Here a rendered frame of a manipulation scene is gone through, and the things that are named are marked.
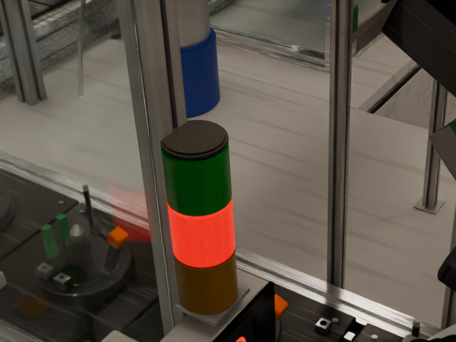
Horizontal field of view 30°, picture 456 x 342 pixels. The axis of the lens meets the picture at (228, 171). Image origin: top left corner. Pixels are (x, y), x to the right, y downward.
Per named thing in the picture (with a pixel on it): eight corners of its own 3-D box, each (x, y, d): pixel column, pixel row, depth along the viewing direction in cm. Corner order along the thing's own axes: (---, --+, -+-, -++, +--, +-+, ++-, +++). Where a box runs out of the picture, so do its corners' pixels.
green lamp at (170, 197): (244, 191, 66) (241, 136, 63) (206, 224, 62) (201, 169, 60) (193, 172, 68) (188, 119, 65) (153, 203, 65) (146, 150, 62)
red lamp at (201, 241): (247, 241, 69) (244, 191, 66) (210, 276, 65) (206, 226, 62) (197, 221, 71) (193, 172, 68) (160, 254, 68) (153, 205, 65)
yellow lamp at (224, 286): (250, 287, 71) (247, 241, 69) (214, 323, 68) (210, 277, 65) (202, 267, 74) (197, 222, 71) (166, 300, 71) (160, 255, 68)
